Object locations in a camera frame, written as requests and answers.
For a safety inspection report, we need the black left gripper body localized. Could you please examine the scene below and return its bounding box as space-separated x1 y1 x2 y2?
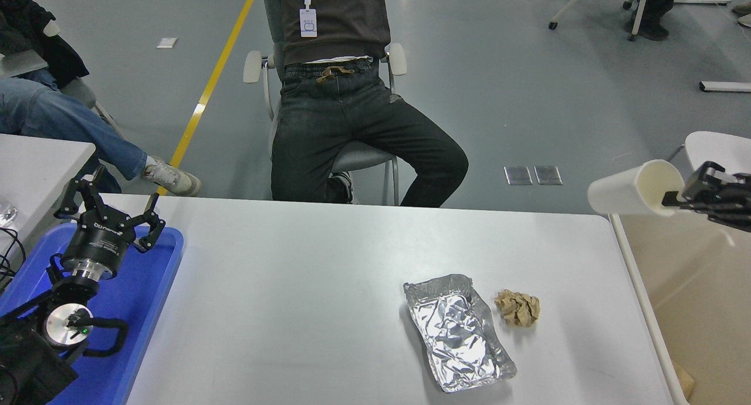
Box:
60 208 137 272

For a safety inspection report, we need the white paper cup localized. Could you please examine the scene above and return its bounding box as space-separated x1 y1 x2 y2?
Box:
587 159 686 218

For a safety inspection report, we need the tan paper ball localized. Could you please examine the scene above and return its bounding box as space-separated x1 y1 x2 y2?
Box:
493 288 540 328

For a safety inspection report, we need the silver foil tray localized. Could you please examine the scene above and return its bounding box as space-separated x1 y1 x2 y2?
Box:
402 273 518 394

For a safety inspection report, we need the round white table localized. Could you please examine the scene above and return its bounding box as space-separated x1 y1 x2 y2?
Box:
685 131 751 177

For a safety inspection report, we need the white side table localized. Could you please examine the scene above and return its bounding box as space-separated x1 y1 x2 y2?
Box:
0 133 96 259

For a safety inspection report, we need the large pale plastic bin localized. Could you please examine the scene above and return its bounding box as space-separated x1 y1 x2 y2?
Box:
608 205 751 405

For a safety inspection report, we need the blue plastic tray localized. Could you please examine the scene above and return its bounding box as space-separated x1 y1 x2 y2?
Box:
0 222 184 405

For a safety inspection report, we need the person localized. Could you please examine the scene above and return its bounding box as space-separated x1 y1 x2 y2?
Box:
625 0 684 42
0 0 203 197
261 0 469 208

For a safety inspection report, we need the white floor bar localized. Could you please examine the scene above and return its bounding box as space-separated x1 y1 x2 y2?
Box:
699 81 751 93

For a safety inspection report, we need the grey office chair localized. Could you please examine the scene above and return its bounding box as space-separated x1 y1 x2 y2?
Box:
42 19 127 140

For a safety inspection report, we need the grey laptop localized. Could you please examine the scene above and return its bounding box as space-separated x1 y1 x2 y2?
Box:
0 49 49 79

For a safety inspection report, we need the tan paper scrap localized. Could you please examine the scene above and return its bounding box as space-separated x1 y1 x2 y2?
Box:
671 360 696 401

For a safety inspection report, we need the white wheeled chair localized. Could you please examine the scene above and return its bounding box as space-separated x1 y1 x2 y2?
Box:
549 0 648 42

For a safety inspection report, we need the grey swivel chair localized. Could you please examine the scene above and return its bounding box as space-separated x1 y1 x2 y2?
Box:
242 0 408 206

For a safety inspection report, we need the black cable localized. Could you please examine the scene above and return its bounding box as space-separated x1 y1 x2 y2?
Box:
0 227 27 291

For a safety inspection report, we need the blue lanyard with badge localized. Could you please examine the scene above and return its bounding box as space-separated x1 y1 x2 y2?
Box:
299 0 318 38

